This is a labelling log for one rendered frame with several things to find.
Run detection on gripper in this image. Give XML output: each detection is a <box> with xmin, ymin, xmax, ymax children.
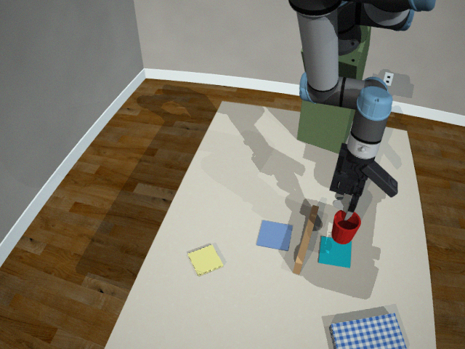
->
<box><xmin>330</xmin><ymin>143</ymin><xmax>375</xmax><ymax>221</ymax></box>

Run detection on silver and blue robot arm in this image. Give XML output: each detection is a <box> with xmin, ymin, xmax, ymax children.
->
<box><xmin>288</xmin><ymin>0</ymin><xmax>436</xmax><ymax>197</ymax></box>

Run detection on yellow sticky-note pad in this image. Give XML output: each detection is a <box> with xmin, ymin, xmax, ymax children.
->
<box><xmin>188</xmin><ymin>245</ymin><xmax>223</xmax><ymax>276</ymax></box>

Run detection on red cup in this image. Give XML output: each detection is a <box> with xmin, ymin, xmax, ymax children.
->
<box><xmin>331</xmin><ymin>210</ymin><xmax>361</xmax><ymax>244</ymax></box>

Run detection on blue plaid towel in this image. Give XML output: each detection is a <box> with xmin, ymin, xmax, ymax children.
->
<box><xmin>329</xmin><ymin>313</ymin><xmax>407</xmax><ymax>349</ymax></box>

